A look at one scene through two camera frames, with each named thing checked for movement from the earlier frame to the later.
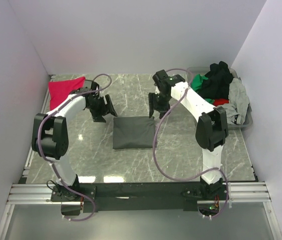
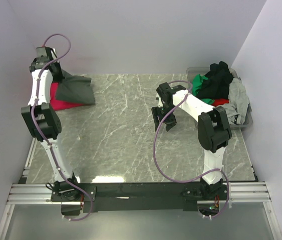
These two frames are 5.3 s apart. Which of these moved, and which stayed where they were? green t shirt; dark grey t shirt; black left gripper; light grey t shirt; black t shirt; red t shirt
Moved: dark grey t shirt; black left gripper
Stayed: red t shirt; light grey t shirt; green t shirt; black t shirt
